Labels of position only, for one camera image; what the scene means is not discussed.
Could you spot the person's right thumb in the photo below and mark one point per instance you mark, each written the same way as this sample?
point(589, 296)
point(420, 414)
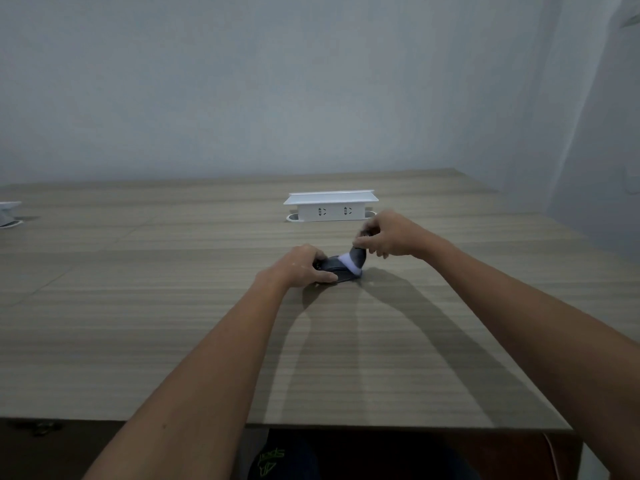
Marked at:
point(365, 243)

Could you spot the person's left thumb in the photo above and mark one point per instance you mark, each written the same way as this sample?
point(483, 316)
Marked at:
point(326, 277)

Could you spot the person's left hand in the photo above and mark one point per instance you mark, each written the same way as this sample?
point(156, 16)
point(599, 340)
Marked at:
point(295, 268)

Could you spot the person's left forearm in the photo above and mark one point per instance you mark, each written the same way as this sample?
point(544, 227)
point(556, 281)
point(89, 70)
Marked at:
point(200, 384)

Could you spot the person's right forearm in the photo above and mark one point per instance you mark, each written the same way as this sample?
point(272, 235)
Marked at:
point(540, 334)

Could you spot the white pop-up power socket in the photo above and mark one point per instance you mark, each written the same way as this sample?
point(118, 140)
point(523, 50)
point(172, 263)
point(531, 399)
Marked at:
point(330, 203)
point(9, 213)

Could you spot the dark grey sock white band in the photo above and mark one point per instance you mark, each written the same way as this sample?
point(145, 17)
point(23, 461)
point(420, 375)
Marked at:
point(341, 266)

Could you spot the black bracket under table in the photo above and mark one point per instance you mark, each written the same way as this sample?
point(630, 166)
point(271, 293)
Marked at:
point(39, 426)

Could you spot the person's right hand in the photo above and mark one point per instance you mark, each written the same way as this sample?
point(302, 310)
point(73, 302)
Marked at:
point(397, 235)

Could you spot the dark shorts with green print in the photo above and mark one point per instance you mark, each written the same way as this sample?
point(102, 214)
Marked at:
point(360, 457)

